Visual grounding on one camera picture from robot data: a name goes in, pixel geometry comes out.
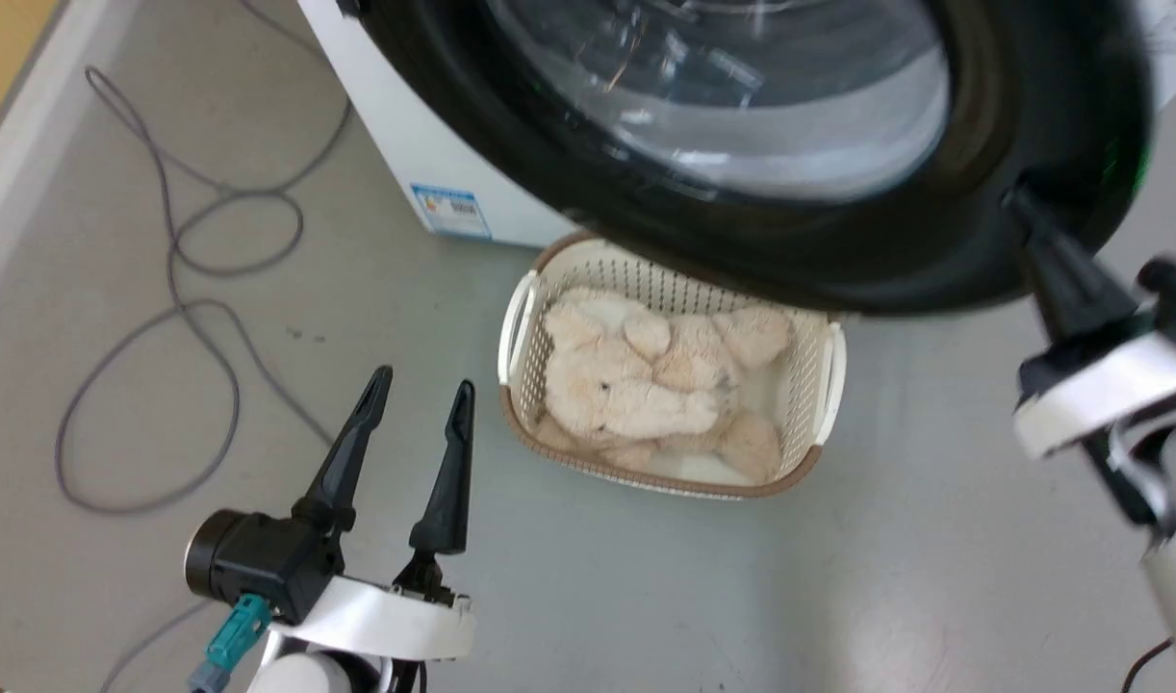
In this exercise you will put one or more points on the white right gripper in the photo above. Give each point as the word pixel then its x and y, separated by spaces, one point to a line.
pixel 1108 390

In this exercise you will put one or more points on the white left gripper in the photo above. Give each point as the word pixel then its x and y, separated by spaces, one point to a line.
pixel 386 621

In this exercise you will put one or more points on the black round glass washer door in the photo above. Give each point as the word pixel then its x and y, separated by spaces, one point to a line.
pixel 838 252

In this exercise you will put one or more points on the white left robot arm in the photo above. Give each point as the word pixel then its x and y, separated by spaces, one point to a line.
pixel 304 677

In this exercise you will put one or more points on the white washing machine body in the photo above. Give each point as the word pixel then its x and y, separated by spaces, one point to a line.
pixel 396 125

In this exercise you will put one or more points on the beige plush teddy bear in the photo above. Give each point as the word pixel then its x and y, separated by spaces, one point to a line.
pixel 626 395

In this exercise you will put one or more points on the blue energy label sticker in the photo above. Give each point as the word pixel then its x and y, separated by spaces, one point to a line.
pixel 451 212

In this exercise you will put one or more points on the white perforated laundry basket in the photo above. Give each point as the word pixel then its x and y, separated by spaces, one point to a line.
pixel 811 409

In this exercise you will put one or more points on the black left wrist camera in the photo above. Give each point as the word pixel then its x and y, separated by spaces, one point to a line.
pixel 261 563

